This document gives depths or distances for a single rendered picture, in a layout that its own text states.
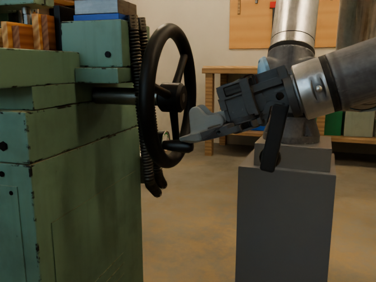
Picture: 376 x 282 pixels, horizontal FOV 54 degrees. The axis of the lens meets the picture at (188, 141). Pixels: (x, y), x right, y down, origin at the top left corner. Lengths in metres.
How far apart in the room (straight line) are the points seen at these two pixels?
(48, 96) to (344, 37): 0.83
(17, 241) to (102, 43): 0.40
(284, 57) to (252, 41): 3.34
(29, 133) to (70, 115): 0.12
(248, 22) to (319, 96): 3.53
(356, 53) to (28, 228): 0.60
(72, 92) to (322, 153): 0.78
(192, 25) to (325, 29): 1.40
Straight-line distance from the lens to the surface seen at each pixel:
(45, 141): 0.70
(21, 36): 0.81
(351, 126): 3.59
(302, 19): 0.77
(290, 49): 0.73
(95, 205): 0.86
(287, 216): 1.25
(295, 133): 1.24
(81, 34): 0.78
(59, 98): 0.72
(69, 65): 0.75
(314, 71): 0.58
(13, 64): 0.64
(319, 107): 0.59
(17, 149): 0.68
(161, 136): 1.03
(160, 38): 0.67
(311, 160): 1.22
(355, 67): 0.58
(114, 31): 0.74
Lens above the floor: 0.87
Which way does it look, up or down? 12 degrees down
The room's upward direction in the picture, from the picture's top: straight up
